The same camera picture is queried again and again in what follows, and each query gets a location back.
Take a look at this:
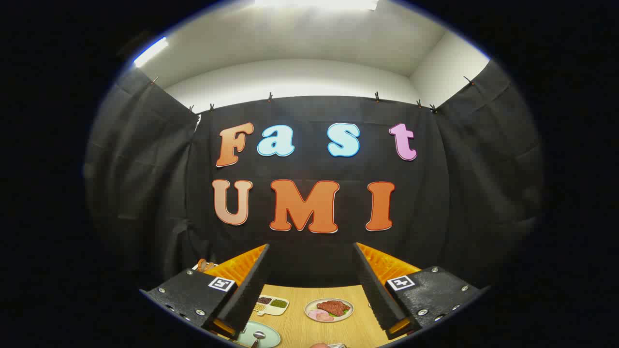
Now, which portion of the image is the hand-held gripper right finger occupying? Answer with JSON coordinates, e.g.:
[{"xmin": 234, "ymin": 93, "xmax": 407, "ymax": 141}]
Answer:
[{"xmin": 352, "ymin": 242, "xmax": 484, "ymax": 341}]

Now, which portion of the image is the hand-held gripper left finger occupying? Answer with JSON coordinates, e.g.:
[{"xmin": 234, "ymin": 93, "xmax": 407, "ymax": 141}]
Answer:
[{"xmin": 139, "ymin": 243, "xmax": 271, "ymax": 340}]

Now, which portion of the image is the white divided dish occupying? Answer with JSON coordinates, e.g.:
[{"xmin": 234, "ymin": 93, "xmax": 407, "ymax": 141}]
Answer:
[{"xmin": 252, "ymin": 295, "xmax": 290, "ymax": 317}]

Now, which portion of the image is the beige round food plate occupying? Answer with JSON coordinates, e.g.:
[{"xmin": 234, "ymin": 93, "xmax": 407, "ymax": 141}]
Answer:
[{"xmin": 304, "ymin": 297, "xmax": 354, "ymax": 323}]

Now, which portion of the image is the brown steak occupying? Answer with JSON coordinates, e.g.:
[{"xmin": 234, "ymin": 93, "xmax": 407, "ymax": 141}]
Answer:
[{"xmin": 317, "ymin": 300, "xmax": 352, "ymax": 317}]

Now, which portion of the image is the light blue round plate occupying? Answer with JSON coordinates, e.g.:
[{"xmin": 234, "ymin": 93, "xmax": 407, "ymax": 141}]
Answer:
[{"xmin": 235, "ymin": 320, "xmax": 282, "ymax": 348}]

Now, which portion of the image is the black backdrop cloth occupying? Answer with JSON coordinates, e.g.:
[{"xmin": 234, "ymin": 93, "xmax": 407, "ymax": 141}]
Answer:
[{"xmin": 83, "ymin": 60, "xmax": 545, "ymax": 310}]

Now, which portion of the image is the long ceiling light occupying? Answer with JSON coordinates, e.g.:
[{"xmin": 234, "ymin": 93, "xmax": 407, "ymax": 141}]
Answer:
[
  {"xmin": 254, "ymin": 0, "xmax": 380, "ymax": 11},
  {"xmin": 133, "ymin": 36, "xmax": 170, "ymax": 68}
]

